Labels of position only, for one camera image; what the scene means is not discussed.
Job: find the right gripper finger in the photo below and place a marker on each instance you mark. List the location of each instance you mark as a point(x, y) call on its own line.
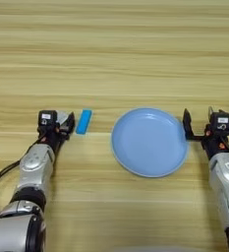
point(222, 111)
point(186, 124)

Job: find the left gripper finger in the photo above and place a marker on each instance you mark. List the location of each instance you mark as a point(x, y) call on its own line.
point(71, 123)

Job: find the left gripper labelled black box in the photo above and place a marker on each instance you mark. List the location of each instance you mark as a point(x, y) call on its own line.
point(47, 118)

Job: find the right gripper labelled black box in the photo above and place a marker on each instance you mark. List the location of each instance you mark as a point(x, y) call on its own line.
point(221, 120)

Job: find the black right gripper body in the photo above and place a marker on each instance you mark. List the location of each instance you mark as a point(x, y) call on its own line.
point(214, 144)

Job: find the blue rectangular block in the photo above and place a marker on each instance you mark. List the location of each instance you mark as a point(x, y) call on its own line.
point(84, 121)

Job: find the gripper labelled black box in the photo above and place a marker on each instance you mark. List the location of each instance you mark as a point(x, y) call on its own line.
point(47, 118)
point(221, 120)

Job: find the light blue round plate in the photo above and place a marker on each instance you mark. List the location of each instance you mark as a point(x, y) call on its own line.
point(148, 144)

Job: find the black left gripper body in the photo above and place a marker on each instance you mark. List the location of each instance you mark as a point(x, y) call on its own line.
point(52, 136)

